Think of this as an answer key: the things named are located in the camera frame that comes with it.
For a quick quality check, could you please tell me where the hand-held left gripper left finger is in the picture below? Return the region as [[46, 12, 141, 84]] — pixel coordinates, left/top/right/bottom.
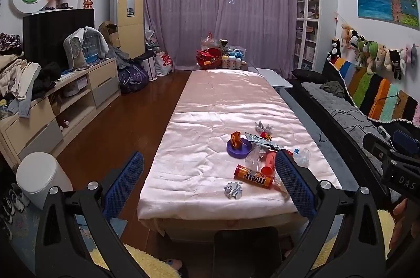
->
[[34, 152, 145, 278]]

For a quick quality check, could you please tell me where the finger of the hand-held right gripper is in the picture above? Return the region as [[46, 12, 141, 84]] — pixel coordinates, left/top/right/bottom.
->
[[363, 133, 394, 164], [393, 130, 420, 154]]

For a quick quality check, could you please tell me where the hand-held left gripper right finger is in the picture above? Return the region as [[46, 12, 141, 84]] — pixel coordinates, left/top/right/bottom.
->
[[274, 149, 392, 278]]

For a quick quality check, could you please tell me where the silver snack bag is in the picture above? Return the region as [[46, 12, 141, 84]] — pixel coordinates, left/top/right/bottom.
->
[[244, 132, 283, 151]]

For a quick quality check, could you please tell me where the purple plastic plate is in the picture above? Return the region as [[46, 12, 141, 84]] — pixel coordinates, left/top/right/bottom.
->
[[227, 138, 255, 161]]

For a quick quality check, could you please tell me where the white trash bin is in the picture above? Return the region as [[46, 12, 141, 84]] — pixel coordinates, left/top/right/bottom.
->
[[16, 152, 74, 204]]

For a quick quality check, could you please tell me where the person's right hand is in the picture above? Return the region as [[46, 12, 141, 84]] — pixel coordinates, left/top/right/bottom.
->
[[389, 199, 412, 255]]

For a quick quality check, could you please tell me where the clear plastic bottle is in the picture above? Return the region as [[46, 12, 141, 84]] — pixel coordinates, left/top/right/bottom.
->
[[291, 148, 311, 168]]

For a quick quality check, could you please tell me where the red plastic cup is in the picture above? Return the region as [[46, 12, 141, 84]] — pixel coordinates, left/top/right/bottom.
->
[[261, 150, 279, 179]]

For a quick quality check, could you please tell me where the orange candy tube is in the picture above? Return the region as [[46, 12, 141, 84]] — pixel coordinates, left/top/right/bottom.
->
[[234, 164, 275, 191]]

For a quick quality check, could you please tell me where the clear plastic bag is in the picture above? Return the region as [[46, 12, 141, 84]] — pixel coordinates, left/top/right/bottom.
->
[[244, 145, 270, 172]]

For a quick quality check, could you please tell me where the grey-blue rug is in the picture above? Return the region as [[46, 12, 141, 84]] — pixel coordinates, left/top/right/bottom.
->
[[277, 88, 381, 191]]

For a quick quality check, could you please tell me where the black sofa with grey cover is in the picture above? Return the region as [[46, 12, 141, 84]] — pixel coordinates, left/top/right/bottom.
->
[[291, 68, 420, 188]]

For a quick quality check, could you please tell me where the colourful striped crochet blanket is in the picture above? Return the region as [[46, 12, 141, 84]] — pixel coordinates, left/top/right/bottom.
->
[[328, 57, 420, 128]]

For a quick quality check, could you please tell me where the crumpled silver foil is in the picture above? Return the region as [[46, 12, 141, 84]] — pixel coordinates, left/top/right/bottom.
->
[[224, 181, 245, 199]]

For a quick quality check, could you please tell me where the folded silver foil paper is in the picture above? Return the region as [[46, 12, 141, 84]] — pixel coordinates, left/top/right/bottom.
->
[[255, 121, 275, 135]]

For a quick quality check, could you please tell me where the grey-green cloth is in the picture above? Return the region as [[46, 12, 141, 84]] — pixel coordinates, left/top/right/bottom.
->
[[320, 81, 346, 99]]

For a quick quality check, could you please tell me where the black chair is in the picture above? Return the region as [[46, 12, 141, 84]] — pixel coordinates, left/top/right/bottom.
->
[[213, 226, 283, 278]]

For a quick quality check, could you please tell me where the row of plush toys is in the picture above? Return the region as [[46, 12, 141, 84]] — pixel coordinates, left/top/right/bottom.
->
[[328, 22, 420, 81]]

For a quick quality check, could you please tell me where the purple bag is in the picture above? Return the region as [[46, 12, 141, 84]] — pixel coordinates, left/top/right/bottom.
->
[[118, 63, 150, 94]]

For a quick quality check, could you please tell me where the beige television cabinet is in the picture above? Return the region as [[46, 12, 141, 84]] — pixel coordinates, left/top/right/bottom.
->
[[0, 57, 122, 169]]

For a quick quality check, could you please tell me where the pink satin cloth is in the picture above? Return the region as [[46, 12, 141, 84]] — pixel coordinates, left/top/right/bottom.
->
[[137, 69, 343, 223]]

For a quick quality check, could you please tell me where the row of shoes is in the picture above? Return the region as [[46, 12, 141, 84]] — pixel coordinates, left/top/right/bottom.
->
[[0, 183, 31, 234]]

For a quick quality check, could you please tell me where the red and white bag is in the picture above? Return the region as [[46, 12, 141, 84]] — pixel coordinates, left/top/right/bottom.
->
[[154, 52, 175, 76]]

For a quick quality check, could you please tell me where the grey clothes heap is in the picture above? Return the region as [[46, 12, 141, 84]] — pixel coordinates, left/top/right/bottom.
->
[[108, 45, 156, 69]]

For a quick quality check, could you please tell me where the white glass door bookcase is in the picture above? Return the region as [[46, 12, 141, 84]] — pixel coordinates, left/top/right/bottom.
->
[[293, 0, 337, 79]]

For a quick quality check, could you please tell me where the clear box with blue items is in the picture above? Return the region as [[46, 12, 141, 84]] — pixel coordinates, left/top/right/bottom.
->
[[226, 46, 247, 61]]

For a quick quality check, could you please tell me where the pet cage with grey cover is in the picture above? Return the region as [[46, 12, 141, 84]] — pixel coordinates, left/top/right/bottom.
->
[[63, 26, 109, 69]]

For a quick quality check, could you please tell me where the pile of clothes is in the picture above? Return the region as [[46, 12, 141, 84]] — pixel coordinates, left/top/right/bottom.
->
[[0, 32, 64, 119]]

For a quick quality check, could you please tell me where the red basket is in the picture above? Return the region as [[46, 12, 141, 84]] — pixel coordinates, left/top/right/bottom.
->
[[196, 49, 228, 70]]

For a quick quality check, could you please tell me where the cardboard box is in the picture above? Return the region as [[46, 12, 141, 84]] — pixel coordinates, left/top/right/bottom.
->
[[98, 21, 120, 48]]

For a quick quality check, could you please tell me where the cream standing air conditioner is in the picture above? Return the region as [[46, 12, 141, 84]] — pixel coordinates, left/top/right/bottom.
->
[[110, 0, 147, 60]]

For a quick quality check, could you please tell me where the black television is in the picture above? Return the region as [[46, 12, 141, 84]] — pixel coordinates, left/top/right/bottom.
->
[[22, 8, 96, 70]]

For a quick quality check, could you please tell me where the purple curtain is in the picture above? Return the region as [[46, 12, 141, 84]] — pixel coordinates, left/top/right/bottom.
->
[[141, 0, 306, 72]]

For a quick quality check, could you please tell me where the black cable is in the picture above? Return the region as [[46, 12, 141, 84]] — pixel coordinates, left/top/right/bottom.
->
[[331, 109, 375, 131]]

